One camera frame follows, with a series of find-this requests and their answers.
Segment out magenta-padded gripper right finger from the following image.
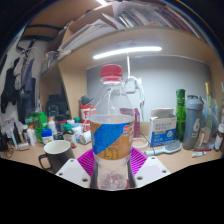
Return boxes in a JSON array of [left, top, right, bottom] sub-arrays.
[[126, 146, 172, 190]]

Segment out small white-lidded jar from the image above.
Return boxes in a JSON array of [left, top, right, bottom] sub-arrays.
[[214, 123, 224, 153]]

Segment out dark green glass bottle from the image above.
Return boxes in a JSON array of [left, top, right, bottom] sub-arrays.
[[175, 88, 187, 143]]

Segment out white orange-capped bottle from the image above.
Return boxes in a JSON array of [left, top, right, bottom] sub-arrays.
[[26, 124, 37, 147]]

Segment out white desk lamp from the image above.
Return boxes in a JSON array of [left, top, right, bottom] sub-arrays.
[[92, 45, 163, 121]]

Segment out pink pouch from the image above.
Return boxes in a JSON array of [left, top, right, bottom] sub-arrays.
[[133, 107, 141, 139]]

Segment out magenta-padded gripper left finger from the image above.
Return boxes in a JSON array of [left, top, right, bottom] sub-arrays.
[[54, 148, 100, 190]]

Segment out hanging dark clothes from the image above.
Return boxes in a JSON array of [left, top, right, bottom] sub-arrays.
[[0, 54, 37, 116]]

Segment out black box appliance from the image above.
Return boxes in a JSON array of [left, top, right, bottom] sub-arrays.
[[45, 94, 70, 118]]

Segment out white and blue carton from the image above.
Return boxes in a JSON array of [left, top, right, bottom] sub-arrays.
[[148, 107, 178, 148]]

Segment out white tube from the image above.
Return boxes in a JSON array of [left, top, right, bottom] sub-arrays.
[[191, 150, 208, 158]]

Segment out brown green-capped bottle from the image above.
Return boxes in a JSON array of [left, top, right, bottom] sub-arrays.
[[62, 123, 77, 149]]

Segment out clear yellow-capped bottle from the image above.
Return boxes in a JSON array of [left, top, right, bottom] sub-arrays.
[[203, 82, 216, 148]]

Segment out clear red-capped drink bottle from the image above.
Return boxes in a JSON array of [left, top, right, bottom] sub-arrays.
[[89, 64, 136, 191]]

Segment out light blue hairbrush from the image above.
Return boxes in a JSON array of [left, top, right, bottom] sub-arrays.
[[144, 139, 183, 157]]

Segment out grey shaker bottle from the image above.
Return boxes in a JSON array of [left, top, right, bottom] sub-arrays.
[[182, 94, 205, 151]]

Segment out white power strip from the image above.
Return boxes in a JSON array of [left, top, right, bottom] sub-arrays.
[[125, 78, 138, 94]]

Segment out green plastic container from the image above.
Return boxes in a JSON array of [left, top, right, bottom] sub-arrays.
[[32, 112, 49, 144]]

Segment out black mug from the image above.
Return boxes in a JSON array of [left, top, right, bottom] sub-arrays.
[[37, 139, 77, 174]]

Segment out white bottle with blue label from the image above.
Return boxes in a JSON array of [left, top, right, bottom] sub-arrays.
[[40, 128, 54, 146]]

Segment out red and white canister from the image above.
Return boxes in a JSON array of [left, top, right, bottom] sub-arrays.
[[79, 104, 98, 134]]

